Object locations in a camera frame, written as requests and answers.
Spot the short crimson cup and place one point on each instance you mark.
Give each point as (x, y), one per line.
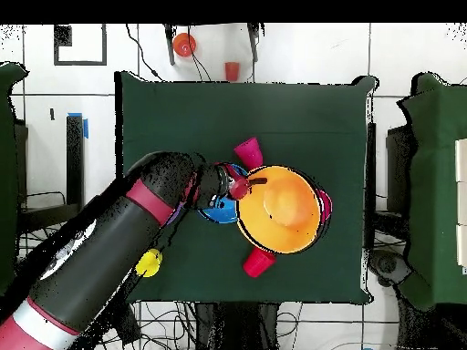
(250, 153)

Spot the light blue bowl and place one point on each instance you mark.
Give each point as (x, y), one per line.
(222, 215)

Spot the large orange bowl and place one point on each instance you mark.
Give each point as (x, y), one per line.
(281, 211)

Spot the small crimson bowl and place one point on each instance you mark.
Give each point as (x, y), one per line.
(326, 207)

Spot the tall red cup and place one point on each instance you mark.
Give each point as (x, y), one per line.
(258, 264)

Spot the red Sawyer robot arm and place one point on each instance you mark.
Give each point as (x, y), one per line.
(102, 248)

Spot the dark green tablecloth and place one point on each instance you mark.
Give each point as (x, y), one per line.
(219, 109)

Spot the orange-red cup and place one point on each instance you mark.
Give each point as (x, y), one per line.
(232, 71)

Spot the yellow cup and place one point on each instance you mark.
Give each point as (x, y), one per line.
(149, 264)

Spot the small orange bowl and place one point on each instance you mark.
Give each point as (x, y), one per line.
(184, 44)

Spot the blue tape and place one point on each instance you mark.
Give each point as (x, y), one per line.
(85, 127)

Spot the green cloth covered table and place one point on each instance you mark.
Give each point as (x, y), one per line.
(7, 182)
(437, 182)

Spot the white boxes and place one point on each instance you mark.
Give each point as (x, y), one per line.
(462, 164)

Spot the black metal table frame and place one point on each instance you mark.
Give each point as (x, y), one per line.
(74, 164)
(371, 164)

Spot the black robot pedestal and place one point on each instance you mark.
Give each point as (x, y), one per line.
(237, 328)

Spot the black square frame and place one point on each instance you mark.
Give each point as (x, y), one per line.
(62, 36)

